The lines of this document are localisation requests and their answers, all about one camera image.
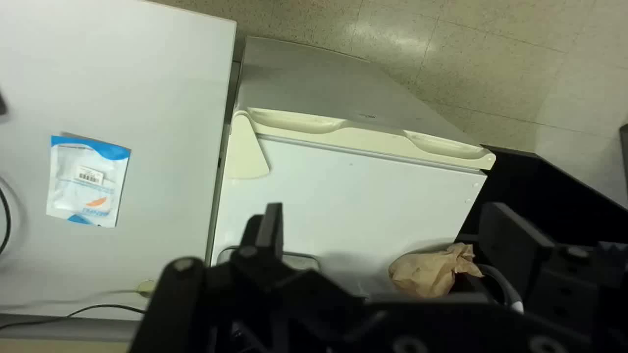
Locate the blue white plastic packet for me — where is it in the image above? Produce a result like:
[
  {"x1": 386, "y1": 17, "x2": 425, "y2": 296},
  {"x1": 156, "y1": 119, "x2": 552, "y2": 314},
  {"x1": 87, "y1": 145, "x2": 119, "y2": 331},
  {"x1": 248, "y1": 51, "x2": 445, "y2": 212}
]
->
[{"x1": 44, "y1": 133, "x2": 132, "y2": 229}]

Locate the crumpled brown paper bag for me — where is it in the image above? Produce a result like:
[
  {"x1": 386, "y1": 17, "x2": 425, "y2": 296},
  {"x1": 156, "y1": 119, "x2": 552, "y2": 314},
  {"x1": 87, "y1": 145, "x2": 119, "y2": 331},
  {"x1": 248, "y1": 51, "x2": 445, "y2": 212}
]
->
[{"x1": 388, "y1": 241, "x2": 484, "y2": 300}]

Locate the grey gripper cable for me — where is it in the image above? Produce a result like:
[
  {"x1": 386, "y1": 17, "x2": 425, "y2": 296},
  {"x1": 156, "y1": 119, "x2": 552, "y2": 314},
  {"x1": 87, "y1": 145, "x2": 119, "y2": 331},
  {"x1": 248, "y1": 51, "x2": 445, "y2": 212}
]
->
[{"x1": 478, "y1": 263, "x2": 525, "y2": 314}]

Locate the thick black looped cable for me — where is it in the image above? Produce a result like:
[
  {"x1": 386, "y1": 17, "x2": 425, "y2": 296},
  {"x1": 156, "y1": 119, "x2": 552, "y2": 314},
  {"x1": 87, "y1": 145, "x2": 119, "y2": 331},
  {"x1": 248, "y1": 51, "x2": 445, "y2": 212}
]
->
[{"x1": 0, "y1": 186, "x2": 13, "y2": 257}]

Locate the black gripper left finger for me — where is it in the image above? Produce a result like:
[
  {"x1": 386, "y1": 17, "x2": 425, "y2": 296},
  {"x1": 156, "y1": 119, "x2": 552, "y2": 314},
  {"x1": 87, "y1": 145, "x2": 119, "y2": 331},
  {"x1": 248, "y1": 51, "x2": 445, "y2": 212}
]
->
[{"x1": 127, "y1": 202, "x2": 368, "y2": 353}]

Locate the thin black cable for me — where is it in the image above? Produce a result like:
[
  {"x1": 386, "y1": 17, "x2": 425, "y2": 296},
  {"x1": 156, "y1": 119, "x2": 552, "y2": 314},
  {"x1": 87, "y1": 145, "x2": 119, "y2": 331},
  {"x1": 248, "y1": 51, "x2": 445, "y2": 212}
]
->
[{"x1": 0, "y1": 302, "x2": 148, "y2": 329}]

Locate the black cabinet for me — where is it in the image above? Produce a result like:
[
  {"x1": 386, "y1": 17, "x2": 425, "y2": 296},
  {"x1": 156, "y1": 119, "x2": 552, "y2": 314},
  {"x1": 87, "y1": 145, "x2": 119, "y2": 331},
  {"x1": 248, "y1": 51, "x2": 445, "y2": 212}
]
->
[{"x1": 456, "y1": 145, "x2": 628, "y2": 251}]

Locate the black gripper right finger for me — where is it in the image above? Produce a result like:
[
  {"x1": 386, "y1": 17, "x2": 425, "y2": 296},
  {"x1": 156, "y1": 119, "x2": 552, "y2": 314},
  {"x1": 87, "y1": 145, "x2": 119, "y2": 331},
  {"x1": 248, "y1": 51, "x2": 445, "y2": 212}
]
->
[{"x1": 474, "y1": 200, "x2": 628, "y2": 353}]

